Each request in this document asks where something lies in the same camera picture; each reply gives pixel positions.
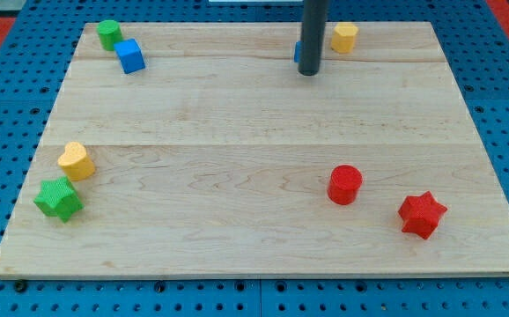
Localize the yellow hexagon block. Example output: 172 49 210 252
330 22 359 54

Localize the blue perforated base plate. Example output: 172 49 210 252
0 0 509 316

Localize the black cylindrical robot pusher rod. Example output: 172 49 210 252
298 0 330 77

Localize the blue block behind rod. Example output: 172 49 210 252
293 41 302 63

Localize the blue cube block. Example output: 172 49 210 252
114 39 145 74

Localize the red star block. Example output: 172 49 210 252
398 191 447 240

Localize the green star block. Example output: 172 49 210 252
33 176 84 223

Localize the green cylinder block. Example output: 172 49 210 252
96 19 123 51

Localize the light wooden board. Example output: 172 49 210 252
0 22 509 280

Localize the yellow heart block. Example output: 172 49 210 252
57 142 96 181

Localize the red cylinder block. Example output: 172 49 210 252
327 165 364 205

